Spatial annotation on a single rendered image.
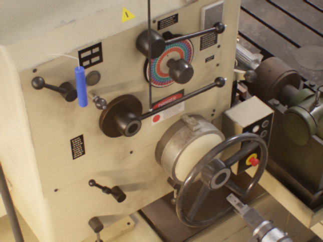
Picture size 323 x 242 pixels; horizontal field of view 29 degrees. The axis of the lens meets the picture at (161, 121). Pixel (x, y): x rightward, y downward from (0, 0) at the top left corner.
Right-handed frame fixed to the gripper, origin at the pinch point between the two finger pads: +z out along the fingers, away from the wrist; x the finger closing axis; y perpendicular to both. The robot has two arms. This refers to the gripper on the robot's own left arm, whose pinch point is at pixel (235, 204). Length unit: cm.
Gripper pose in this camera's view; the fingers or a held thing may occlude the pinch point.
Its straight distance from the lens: 221.1
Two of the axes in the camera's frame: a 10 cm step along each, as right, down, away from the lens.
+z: -5.8, -5.6, 5.9
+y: 7.5, -6.5, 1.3
